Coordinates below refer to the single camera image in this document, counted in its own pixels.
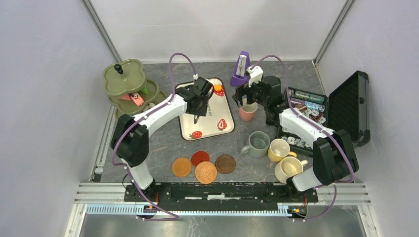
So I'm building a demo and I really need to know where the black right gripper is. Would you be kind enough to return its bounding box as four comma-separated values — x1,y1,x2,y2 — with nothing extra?
232,78,269,108

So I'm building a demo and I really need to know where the white chocolate drizzle donut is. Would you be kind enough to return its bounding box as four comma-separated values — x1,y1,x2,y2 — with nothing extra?
144,103,155,111

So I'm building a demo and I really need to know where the green white cake slice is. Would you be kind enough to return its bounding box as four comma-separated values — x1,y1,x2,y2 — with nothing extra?
140,86,148,94

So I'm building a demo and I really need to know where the pink cake slice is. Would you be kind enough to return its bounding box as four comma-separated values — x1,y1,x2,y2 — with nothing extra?
118,94,131,101

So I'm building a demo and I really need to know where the light brown round coaster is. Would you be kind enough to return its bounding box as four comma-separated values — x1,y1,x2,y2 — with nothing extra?
171,157,192,177

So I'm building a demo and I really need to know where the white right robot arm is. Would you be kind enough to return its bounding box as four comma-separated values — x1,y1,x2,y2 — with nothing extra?
233,76,359,201

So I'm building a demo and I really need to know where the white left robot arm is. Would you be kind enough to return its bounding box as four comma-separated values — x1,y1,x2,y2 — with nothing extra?
110,77,214,201

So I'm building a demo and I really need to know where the purple metronome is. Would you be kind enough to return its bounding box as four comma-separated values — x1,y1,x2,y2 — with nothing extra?
230,51,250,87

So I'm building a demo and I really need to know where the pink ceramic mug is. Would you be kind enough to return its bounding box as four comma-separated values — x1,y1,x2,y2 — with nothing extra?
239,101,258,121

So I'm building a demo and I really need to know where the strawberry print serving tray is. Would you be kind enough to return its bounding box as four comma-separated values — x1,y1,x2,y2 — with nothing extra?
179,78,235,141

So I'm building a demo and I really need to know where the grey ceramic mug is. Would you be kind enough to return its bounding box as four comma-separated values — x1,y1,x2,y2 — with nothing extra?
240,131,271,158

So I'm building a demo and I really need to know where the red round coaster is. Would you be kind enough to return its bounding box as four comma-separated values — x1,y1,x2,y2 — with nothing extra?
191,151,210,166

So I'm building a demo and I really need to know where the yellow ceramic mug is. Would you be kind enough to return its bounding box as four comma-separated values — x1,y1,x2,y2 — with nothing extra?
268,138,297,162

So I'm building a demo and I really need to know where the green tiered dessert stand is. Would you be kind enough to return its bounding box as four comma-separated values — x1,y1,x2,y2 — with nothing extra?
102,59,168,119

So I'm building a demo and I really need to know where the dark brown round coaster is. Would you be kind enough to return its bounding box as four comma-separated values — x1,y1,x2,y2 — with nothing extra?
215,154,236,174

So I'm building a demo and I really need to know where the woven round coaster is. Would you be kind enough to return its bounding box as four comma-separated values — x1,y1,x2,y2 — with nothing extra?
195,161,217,184

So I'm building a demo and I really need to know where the cream ceramic mug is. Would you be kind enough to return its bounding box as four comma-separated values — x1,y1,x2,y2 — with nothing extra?
275,157,308,184

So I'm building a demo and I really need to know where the open black case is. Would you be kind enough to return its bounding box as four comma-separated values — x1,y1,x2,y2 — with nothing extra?
265,71,371,156

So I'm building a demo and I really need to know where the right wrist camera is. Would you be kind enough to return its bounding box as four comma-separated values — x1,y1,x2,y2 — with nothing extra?
246,66,263,87

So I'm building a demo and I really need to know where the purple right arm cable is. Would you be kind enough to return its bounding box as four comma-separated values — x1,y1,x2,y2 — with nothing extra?
251,54,356,223

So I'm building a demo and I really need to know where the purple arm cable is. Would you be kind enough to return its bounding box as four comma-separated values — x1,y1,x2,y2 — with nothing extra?
251,54,356,223
110,52,200,222

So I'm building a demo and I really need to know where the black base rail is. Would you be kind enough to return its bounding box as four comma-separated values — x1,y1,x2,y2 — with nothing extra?
144,182,319,211

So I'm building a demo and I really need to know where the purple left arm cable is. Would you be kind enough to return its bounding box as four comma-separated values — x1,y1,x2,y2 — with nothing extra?
110,52,200,222

